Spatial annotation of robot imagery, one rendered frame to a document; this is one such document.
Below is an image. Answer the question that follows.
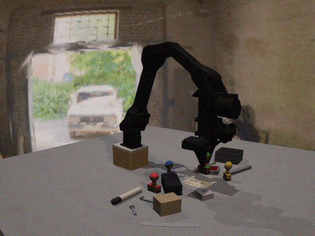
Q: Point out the marker pen with black cap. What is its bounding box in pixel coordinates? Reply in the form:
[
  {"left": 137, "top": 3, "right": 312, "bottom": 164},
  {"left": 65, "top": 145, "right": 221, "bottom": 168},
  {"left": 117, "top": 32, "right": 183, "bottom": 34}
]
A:
[{"left": 111, "top": 187, "right": 142, "bottom": 205}]

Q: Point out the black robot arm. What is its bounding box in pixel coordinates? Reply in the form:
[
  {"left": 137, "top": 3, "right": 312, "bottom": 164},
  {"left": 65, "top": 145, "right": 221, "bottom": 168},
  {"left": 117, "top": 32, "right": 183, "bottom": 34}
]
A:
[{"left": 119, "top": 41, "right": 242, "bottom": 149}]

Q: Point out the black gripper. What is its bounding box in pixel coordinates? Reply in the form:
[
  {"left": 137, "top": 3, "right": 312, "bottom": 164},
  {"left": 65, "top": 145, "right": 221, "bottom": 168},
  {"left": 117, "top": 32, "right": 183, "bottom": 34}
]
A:
[{"left": 182, "top": 114, "right": 221, "bottom": 167}]

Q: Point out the beige inspection card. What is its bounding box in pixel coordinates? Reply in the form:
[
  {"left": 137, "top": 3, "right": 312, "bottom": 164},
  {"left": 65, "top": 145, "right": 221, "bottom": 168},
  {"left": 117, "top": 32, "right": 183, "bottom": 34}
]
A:
[{"left": 181, "top": 176, "right": 217, "bottom": 188}]

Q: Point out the red-handled rubber stamp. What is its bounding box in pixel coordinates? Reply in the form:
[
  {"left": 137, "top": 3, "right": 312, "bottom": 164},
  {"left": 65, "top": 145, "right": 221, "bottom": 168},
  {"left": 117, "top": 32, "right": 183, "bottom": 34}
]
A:
[{"left": 147, "top": 173, "right": 161, "bottom": 193}]

